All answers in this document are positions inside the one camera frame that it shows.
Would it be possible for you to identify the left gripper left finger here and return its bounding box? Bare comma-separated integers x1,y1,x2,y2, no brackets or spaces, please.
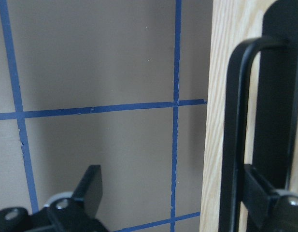
0,165,108,232

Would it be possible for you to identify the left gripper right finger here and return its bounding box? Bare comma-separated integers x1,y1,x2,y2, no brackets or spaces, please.
242,164,298,232

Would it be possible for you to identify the black drawer handle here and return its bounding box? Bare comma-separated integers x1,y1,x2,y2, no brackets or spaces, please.
218,0,298,232

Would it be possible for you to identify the wooden drawer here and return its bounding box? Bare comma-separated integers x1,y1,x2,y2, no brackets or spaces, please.
199,0,298,232

